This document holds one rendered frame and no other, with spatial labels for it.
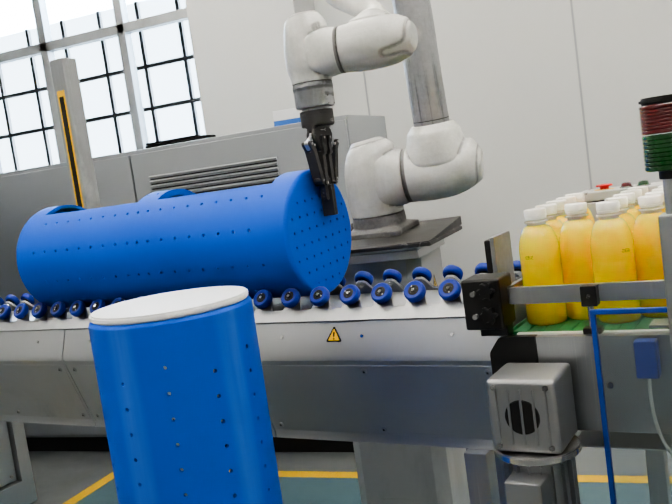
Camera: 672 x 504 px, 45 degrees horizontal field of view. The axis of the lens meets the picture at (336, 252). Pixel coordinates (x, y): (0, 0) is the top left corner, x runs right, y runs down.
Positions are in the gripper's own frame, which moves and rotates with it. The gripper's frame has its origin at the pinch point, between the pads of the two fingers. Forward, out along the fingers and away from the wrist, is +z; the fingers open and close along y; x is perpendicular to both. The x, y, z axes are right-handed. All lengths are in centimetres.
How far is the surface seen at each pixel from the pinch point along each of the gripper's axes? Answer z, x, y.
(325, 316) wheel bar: 23.9, -3.3, -13.7
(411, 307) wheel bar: 22.9, -23.2, -12.8
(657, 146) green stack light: -3, -76, -41
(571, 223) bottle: 9, -57, -13
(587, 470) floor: 116, -15, 132
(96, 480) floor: 116, 192, 84
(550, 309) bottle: 23, -53, -18
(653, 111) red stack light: -8, -76, -41
